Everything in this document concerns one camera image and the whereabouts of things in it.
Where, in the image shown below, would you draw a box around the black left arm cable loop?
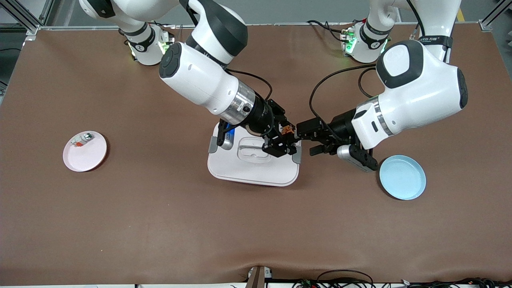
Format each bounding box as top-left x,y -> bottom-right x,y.
406,0 -> 424,40

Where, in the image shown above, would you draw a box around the metal table edge bracket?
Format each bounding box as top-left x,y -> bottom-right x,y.
245,266 -> 273,288

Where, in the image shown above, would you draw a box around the pink round plate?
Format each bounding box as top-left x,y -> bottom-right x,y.
63,130 -> 108,172

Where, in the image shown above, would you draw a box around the black cable bundle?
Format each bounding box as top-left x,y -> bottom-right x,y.
292,269 -> 512,288

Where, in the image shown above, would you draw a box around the white lidded box grey clips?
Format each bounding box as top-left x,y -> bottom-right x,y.
207,118 -> 302,187

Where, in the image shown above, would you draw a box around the light blue round plate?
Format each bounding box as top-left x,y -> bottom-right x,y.
379,155 -> 427,200

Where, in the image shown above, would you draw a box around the black left arm base cables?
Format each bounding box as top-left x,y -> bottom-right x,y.
307,19 -> 354,42

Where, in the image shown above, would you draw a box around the aluminium frame post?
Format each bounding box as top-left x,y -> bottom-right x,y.
0,0 -> 54,40
480,0 -> 512,32

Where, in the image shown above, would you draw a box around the aluminium table edge rail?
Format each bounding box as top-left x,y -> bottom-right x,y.
38,22 -> 490,31

